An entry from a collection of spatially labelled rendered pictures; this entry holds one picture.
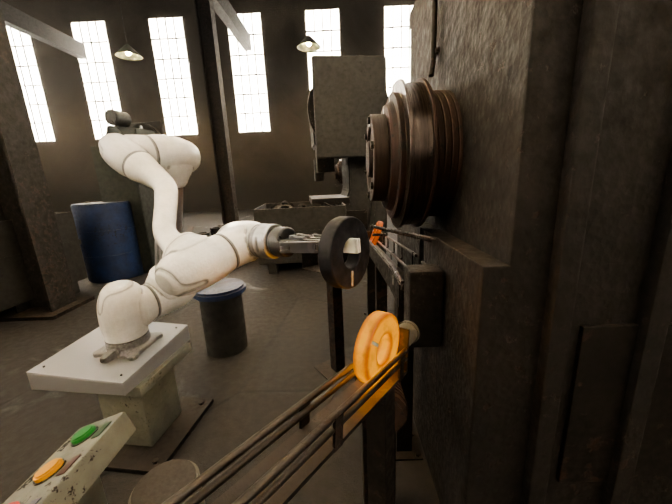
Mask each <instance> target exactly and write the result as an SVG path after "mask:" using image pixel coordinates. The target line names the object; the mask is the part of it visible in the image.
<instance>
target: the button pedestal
mask: <svg viewBox="0 0 672 504"><path fill-rule="evenodd" d="M110 421H112V422H111V423H110V424H109V425H108V426H107V427H106V429H105V430H104V431H103V432H102V433H101V434H100V435H99V436H98V437H95V438H93V439H91V437H92V436H93V435H94V434H95V433H96V432H97V431H98V430H99V429H100V428H101V427H102V426H103V425H104V424H105V423H107V422H110ZM93 424H94V425H95V426H96V430H95V431H94V432H93V433H92V434H91V435H90V436H89V437H87V438H86V439H85V440H83V441H82V442H80V443H78V444H75V445H73V444H72V443H71V442H70V441H71V439H72V437H73V436H74V435H75V434H76V433H77V432H78V431H79V430H81V429H82V428H84V427H86V426H88V425H86V426H83V427H81V428H79V429H78V430H77V431H76V432H75V433H74V434H73V435H72V436H71V437H70V438H69V439H68V440H67V441H66V442H65V443H64V444H63V445H62V446H61V447H60V448H59V449H58V450H57V451H56V452H55V453H54V454H53V455H52V456H51V457H50V458H49V459H48V460H47V461H46V462H45V463H44V464H43V465H42V466H41V467H43V466H44V465H45V464H47V463H48V462H50V461H51V460H53V459H55V458H62V459H63V461H64V463H63V464H62V466H61V467H60V468H59V469H58V470H57V471H56V472H55V473H53V474H52V475H51V476H49V477H48V478H47V479H45V480H43V481H41V482H39V483H35V482H34V481H33V477H34V475H35V473H36V472H37V471H38V470H39V469H40V468H41V467H39V468H38V469H37V470H36V471H35V472H34V473H33V474H32V475H31V476H30V477H29V478H28V479H27V480H26V481H25V482H24V483H23V484H22V485H21V486H20V487H19V488H18V489H17V490H16V491H15V492H14V493H13V494H12V495H11V496H10V497H9V498H8V499H7V500H6V501H5V502H4V503H3V504H9V503H11V502H16V501H19V502H20V504H30V503H31V501H32V500H35V499H38V498H40V497H42V498H41V500H40V501H39V502H38V503H37V504H108V503H107V499H106V496H105V492H104V488H103V485H102V481H101V478H100V475H101V473H102V472H103V471H104V470H105V468H106V467H107V466H108V465H109V463H110V462H111V461H112V460H113V458H114V457H115V456H116V455H117V453H118V452H119V451H120V449H121V448H122V447H123V446H124V444H125V443H126V442H127V441H128V439H129V438H130V437H131V436H132V434H133V433H134V432H135V431H136V428H135V426H134V425H133V423H132V422H131V420H130V419H129V417H128V416H127V414H126V413H125V412H121V413H118V414H116V415H113V416H110V417H108V418H105V419H102V420H100V421H97V422H94V423H92V424H89V425H93ZM80 454H81V456H80V457H79V458H78V459H77V460H76V461H75V462H74V464H73V465H72V466H71V467H70V468H69V469H68V470H67V471H66V472H65V473H64V474H62V475H59V476H56V475H57V474H58V473H59V472H60V471H61V469H62V468H63V467H64V466H65V465H66V464H67V463H68V462H69V461H70V460H71V459H72V458H73V457H74V456H77V455H80Z"/></svg>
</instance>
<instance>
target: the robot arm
mask: <svg viewBox="0 0 672 504"><path fill-rule="evenodd" d="M98 146H99V150H100V151H99V152H100V154H101V156H102V158H103V159H104V161H105V162H106V163H107V164H108V165H109V166H110V167H111V168H113V169H114V170H115V171H117V172H118V173H119V174H121V175H123V176H125V177H127V178H129V179H131V180H133V181H135V182H138V183H140V184H143V185H145V186H147V187H150V188H152V189H153V190H154V212H153V222H152V230H153V236H154V238H155V266H154V267H152V268H151V270H150V271H149V274H148V277H147V279H146V281H145V284H143V285H139V284H138V283H136V282H134V281H131V280H118V281H114V282H111V283H109V284H107V285H106V286H104V287H103V289H102V290H101V291H100V293H99V296H98V300H97V317H98V322H99V326H100V330H101V333H102V335H103V338H104V342H105V345H104V346H103V347H101V348H100V349H98V350H96V351H94V352H93V357H94V358H98V357H101V358H100V363H102V364H106V363H108V362H110V361H112V360H114V359H115V358H117V359H126V360H129V361H133V360H136V359H137V358H138V357H139V355H140V354H141V353H142V352H144V351H145V350H146V349H147V348H148V347H149V346H151V345H152V344H153V343H154V342H155V341H156V340H158V339H160V338H161V337H163V334H162V332H150V330H149V326H148V325H149V324H150V323H151V322H153V321H154V320H155V319H156V318H157V317H160V316H163V315H165V314H168V313H170V312H172V311H174V310H176V309H178V308H180V307H182V306H184V305H185V304H187V303H188V302H189V301H190V300H191V299H192V298H193V297H194V296H195V294H196V293H197V292H199V291H201V290H203V289H205V288H207V287H209V286H211V285H213V284H215V283H216V282H218V281H220V280H221V279H223V278H224V277H226V276H227V275H228V274H229V273H230V272H232V271H233V270H234V269H236V268H238V267H240V266H242V265H244V264H247V263H249V262H252V261H255V260H256V259H258V258H263V259H264V258H267V259H275V258H279V257H290V256H292V255H293V254H294V253H318V246H319V241H320V237H321V234H317V233H313V234H312V235H309V234H304V233H298V234H296V232H295V231H294V230H293V229H292V228H290V227H282V226H280V225H278V224H265V223H262V224H261V223H259V222H255V221H236V222H231V223H228V224H226V225H224V226H223V227H222V228H220V230H219V231H218V232H217V233H216V234H215V235H212V236H210V237H207V236H206V235H198V234H195V233H192V232H185V233H182V220H183V187H185V186H186V184H187V183H188V180H189V178H190V176H191V174H192V172H194V171H195V170H196V169H197V168H198V167H199V165H200V161H201V156H200V152H199V150H198V148H197V147H196V146H195V145H194V144H192V143H191V142H189V141H187V140H184V139H182V138H179V137H176V136H171V135H159V134H151V135H127V134H126V135H124V136H123V135H121V134H118V133H109V134H105V135H103V136H102V137H101V138H100V140H99V143H98ZM360 252H361V246H360V238H349V239H348V240H347V241H346V243H345V245H344V249H343V253H355V254H358V253H360Z"/></svg>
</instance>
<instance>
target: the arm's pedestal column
mask: <svg viewBox="0 0 672 504"><path fill-rule="evenodd" d="M97 395H98V399H99V403H100V407H101V411H102V415H103V418H104V419H105V418H108V417H110V416H113V415H116V414H118V413H121V412H125V413H126V414H127V416H128V417H129V419H130V420H131V422H132V423H133V425H134V426H135V428H136V431H135V432H134V433H133V434H132V436H131V437H130V438H129V439H128V441H127V442H126V443H125V444H124V446H123V447H122V448H121V449H120V451H119V452H118V453H117V455H116V456H115V457H114V458H113V460H112V461H111V462H110V463H109V465H108V466H107V467H106V468H105V470H104V471H113V472H122V473H132V474H141V475H145V474H146V473H148V472H149V471H150V470H151V469H153V468H154V467H156V466H158V465H159V464H161V463H164V462H166V461H169V460H171V459H172V458H173V456H174V455H175V454H176V452H177V451H178V450H179V448H180V447H181V446H182V444H183V443H184V441H185V440H186V439H187V437H188V436H189V435H190V433H191V432H192V431H193V429H194V428H195V426H196V425H197V424H198V422H199V421H200V420H201V418H202V417H203V415H204V414H205V413H206V411H207V410H208V409H209V407H210V406H211V405H212V403H213V402H214V401H213V398H198V397H182V396H179V394H178V389H177V384H176V378H175V373H174V368H172V369H171V370H170V371H169V372H168V373H167V374H166V375H164V376H163V377H162V378H161V379H160V380H159V381H158V382H157V383H156V384H155V385H154V386H153V387H152V388H151V389H149V390H148V391H147V392H146V393H145V394H144V395H143V396H142V397H132V396H116V395H101V394H97Z"/></svg>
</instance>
